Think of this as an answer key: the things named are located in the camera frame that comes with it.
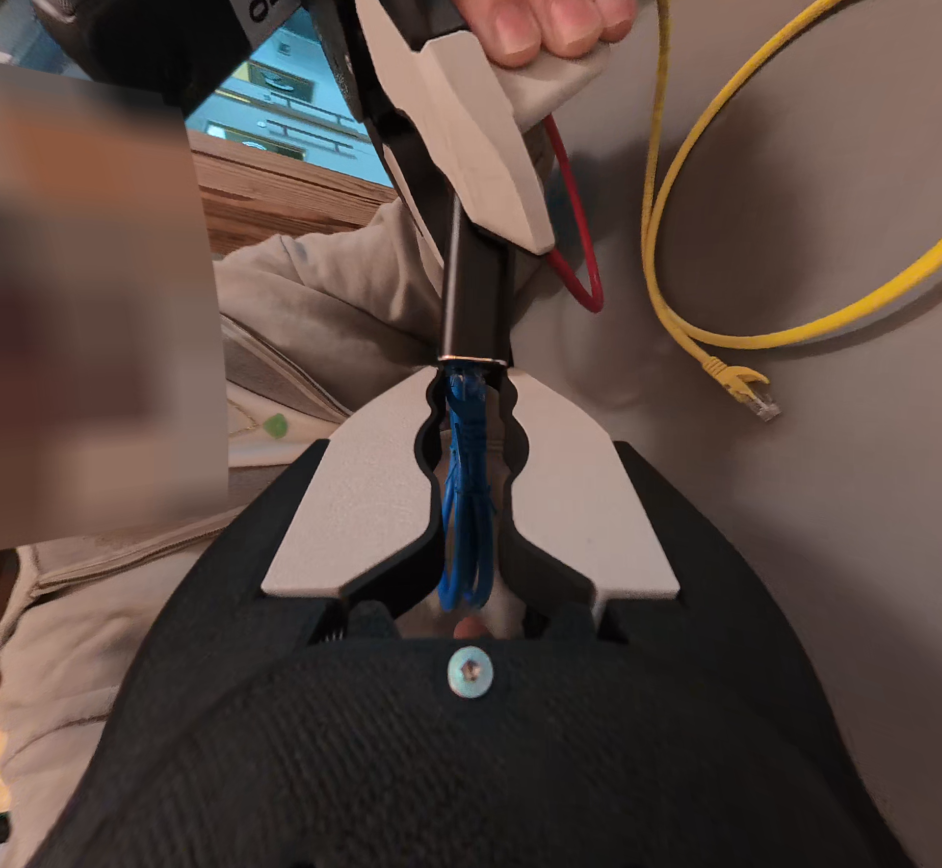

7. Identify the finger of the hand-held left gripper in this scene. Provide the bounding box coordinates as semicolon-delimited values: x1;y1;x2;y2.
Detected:
347;0;613;256
384;143;446;269

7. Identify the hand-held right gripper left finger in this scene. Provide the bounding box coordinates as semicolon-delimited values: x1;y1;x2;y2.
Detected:
261;366;448;622

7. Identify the black ethernet splitter box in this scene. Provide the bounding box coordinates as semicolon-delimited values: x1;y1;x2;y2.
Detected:
438;191;516;368

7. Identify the person's grey sweater torso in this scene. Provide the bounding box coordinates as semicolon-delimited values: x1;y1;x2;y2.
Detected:
0;198;457;868

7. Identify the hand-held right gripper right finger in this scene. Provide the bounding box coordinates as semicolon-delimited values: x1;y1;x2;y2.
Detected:
497;368;681;622

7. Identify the blue ethernet cable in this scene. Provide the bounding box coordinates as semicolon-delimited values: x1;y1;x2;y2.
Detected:
438;360;496;611

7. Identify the yellow cable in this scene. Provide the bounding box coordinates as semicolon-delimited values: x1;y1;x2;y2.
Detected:
618;0;942;421

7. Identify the wooden support pillar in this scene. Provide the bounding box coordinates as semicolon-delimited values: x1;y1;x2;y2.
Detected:
187;128;402;256

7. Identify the red ethernet cable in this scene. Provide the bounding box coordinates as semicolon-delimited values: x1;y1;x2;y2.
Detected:
543;113;606;315

